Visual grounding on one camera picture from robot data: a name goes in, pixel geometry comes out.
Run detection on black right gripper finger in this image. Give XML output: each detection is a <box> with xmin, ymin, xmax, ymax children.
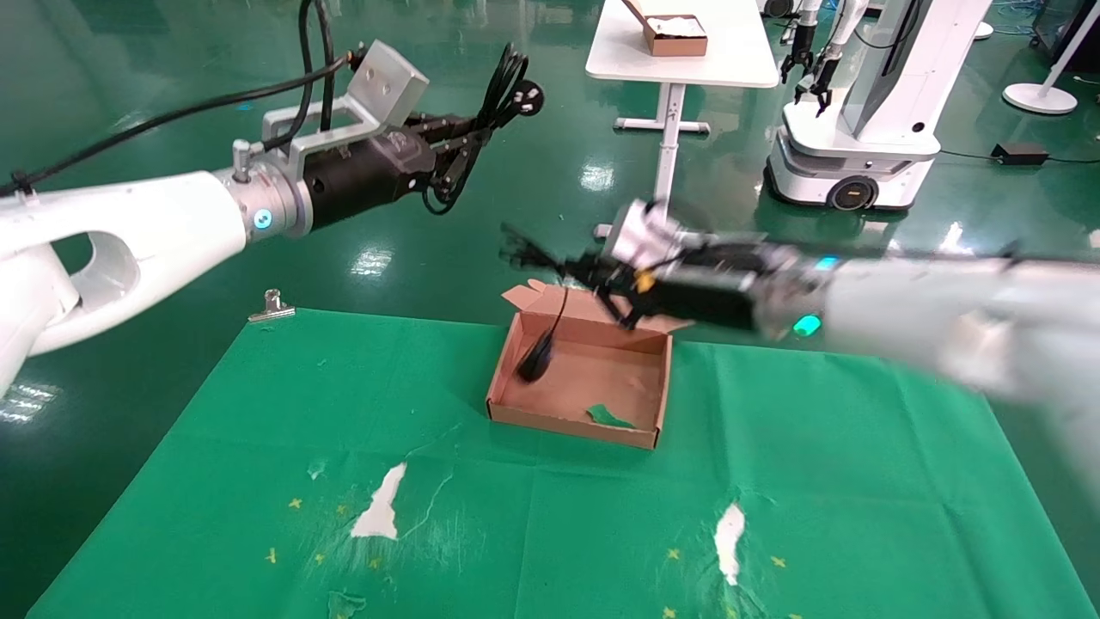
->
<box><xmin>593</xmin><ymin>282</ymin><xmax>681</xmax><ymax>332</ymax></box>
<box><xmin>563</xmin><ymin>249</ymin><xmax>680</xmax><ymax>289</ymax></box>

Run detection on black power adapter brick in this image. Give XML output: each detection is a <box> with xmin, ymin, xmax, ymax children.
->
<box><xmin>991</xmin><ymin>142</ymin><xmax>1051</xmax><ymax>167</ymax></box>

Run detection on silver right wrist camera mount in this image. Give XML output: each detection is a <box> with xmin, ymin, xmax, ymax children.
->
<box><xmin>602</xmin><ymin>199</ymin><xmax>714</xmax><ymax>267</ymax></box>

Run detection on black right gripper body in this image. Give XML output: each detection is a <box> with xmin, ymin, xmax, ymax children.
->
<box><xmin>662</xmin><ymin>241</ymin><xmax>774</xmax><ymax>332</ymax></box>

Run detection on white floor fan stand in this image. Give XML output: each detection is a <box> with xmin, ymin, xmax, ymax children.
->
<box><xmin>1003</xmin><ymin>0</ymin><xmax>1100</xmax><ymax>115</ymax></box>

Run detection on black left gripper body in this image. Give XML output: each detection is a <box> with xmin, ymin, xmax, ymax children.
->
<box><xmin>305</xmin><ymin>129</ymin><xmax>435</xmax><ymax>231</ymax></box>

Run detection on white pedestal table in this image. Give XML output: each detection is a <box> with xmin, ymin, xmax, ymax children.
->
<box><xmin>586</xmin><ymin>0</ymin><xmax>781</xmax><ymax>242</ymax></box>

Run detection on open brown cardboard box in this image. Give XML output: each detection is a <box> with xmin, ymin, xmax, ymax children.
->
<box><xmin>486</xmin><ymin>279</ymin><xmax>695</xmax><ymax>450</ymax></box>

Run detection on black power cable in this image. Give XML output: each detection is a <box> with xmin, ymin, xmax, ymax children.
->
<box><xmin>421</xmin><ymin>43</ymin><xmax>545</xmax><ymax>216</ymax></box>

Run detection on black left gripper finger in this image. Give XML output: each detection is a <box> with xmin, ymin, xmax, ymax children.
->
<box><xmin>428</xmin><ymin>140</ymin><xmax>480</xmax><ymax>187</ymax></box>
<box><xmin>404</xmin><ymin>112</ymin><xmax>495</xmax><ymax>151</ymax></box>

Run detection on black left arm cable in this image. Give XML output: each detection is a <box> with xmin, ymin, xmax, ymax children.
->
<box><xmin>0</xmin><ymin>0</ymin><xmax>358</xmax><ymax>197</ymax></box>

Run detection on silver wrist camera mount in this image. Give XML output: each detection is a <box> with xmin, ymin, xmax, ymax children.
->
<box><xmin>232</xmin><ymin>39</ymin><xmax>431</xmax><ymax>186</ymax></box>
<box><xmin>602</xmin><ymin>199</ymin><xmax>714</xmax><ymax>267</ymax></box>

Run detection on white wheeled robot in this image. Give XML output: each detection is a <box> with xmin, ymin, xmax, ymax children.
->
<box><xmin>765</xmin><ymin>0</ymin><xmax>993</xmax><ymax>212</ymax></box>

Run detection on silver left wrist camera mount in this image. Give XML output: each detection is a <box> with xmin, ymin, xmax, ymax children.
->
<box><xmin>232</xmin><ymin>39</ymin><xmax>431</xmax><ymax>186</ymax></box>

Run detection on dark glass cabinet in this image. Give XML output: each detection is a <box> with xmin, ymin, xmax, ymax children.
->
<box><xmin>1031</xmin><ymin>0</ymin><xmax>1100</xmax><ymax>74</ymax></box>

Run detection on black wired computer mouse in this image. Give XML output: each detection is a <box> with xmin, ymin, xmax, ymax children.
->
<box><xmin>498</xmin><ymin>225</ymin><xmax>572</xmax><ymax>385</ymax></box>

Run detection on metal binder clip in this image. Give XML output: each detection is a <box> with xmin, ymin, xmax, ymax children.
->
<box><xmin>247</xmin><ymin>289</ymin><xmax>296</xmax><ymax>323</ymax></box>

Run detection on small cardboard box white filling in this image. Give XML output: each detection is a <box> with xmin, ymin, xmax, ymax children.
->
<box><xmin>623</xmin><ymin>0</ymin><xmax>710</xmax><ymax>58</ymax></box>

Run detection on green table cloth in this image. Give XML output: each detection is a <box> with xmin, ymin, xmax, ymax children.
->
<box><xmin>26</xmin><ymin>308</ymin><xmax>1097</xmax><ymax>619</ymax></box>

